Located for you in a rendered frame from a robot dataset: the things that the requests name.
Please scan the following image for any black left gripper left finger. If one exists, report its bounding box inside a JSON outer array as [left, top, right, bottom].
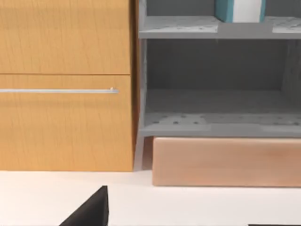
[[58, 185, 110, 226]]

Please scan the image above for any pale wooden drawer front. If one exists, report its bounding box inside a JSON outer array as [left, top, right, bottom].
[[152, 136, 301, 188]]

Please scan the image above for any wooden cupboard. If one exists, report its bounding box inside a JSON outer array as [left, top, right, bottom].
[[0, 0, 155, 172]]

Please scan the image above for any grey pierced open shelf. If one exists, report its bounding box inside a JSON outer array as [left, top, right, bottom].
[[138, 0, 301, 170]]

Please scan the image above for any plain wooden drawer front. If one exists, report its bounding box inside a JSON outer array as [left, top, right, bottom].
[[0, 0, 132, 75]]

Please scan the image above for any teal and white book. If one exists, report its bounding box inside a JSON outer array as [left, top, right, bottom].
[[213, 0, 267, 24]]

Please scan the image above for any wooden drawer front with handle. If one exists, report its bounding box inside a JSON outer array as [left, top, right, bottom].
[[0, 74, 135, 172]]

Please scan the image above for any long metal handle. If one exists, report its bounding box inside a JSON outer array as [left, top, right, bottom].
[[0, 87, 119, 95]]

